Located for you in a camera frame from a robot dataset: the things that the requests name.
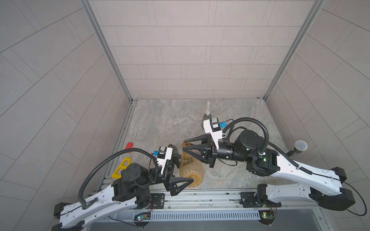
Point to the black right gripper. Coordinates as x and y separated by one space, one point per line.
208 145

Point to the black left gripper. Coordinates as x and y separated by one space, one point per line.
169 182

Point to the orange translucent spray bottle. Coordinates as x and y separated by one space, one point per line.
190 167

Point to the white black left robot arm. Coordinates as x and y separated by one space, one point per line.
130 191

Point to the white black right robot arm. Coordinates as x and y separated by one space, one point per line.
311 184

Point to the dark grey spray bottle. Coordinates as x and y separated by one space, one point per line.
175 153

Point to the yellow triangular spray nozzle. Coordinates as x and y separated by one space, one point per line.
122 166

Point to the red spray nozzle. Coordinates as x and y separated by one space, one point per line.
129 145

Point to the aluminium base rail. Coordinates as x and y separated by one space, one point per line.
216 205

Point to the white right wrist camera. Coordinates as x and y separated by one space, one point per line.
215 128

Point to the aluminium corner frame post left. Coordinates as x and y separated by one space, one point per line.
102 41

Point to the aluminium corner frame post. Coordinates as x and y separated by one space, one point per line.
102 41
311 16

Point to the aluminium corner frame post right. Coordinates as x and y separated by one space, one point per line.
311 16

